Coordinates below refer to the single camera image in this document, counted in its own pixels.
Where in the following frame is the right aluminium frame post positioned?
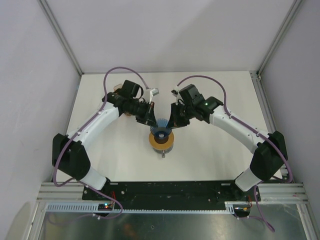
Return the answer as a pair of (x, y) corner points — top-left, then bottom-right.
(256, 0), (305, 76)

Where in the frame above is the left aluminium frame post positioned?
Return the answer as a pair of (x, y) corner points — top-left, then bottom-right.
(37, 0), (83, 77)

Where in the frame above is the purple cable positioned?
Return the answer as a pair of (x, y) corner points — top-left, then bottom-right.
(176, 74), (295, 233)
(47, 66), (151, 222)

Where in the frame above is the glass coffee server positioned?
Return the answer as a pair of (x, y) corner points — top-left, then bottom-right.
(153, 146), (173, 159)

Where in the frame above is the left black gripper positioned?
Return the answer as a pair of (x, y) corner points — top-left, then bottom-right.
(128, 100), (159, 129)

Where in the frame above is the aluminium frame post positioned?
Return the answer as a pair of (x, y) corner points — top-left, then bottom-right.
(256, 0), (305, 76)
(37, 0), (83, 77)

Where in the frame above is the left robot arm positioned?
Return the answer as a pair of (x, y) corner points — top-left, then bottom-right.
(52, 80), (159, 200)

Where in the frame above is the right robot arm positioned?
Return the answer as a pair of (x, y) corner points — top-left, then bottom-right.
(167, 84), (287, 201)

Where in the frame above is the wooden ring dripper stand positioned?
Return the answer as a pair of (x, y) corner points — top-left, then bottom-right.
(148, 132), (175, 151)

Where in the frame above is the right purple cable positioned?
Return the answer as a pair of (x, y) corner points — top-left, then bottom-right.
(176, 74), (295, 233)

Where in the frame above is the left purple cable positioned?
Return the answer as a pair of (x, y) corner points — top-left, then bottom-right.
(47, 66), (151, 222)

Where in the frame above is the orange coffee filter holder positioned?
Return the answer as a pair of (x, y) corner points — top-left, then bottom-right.
(113, 84), (123, 92)

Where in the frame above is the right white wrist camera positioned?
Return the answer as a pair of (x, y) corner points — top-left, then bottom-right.
(171, 85), (180, 97)

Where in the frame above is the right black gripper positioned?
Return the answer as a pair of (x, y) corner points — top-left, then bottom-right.
(167, 102), (195, 130)

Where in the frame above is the grey slotted cable duct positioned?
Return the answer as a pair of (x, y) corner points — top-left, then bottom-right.
(44, 201), (251, 214)

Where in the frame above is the blue ribbed dripper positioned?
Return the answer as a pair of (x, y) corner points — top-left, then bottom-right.
(150, 118), (172, 140)

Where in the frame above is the right aluminium side rail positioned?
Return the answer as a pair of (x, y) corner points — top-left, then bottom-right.
(249, 71), (320, 240)

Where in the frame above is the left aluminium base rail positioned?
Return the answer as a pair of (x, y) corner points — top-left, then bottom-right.
(37, 182), (84, 201)

